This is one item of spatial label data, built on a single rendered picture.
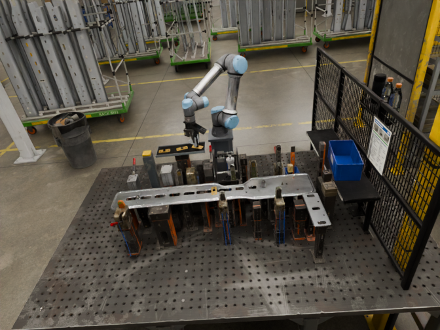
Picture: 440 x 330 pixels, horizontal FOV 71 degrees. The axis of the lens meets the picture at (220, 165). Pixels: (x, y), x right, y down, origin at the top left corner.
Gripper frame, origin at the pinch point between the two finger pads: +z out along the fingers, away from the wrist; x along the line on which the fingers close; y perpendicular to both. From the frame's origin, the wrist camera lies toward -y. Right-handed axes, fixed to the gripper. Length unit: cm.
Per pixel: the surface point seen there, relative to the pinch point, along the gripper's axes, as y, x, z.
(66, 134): 243, -73, 59
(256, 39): 162, -645, 76
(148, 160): 32.5, 19.1, 7.0
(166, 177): 11.2, 29.6, 10.6
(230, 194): -35.8, 27.4, 17.8
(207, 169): -13.9, 13.8, 10.7
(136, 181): 33, 37, 13
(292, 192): -74, 14, 18
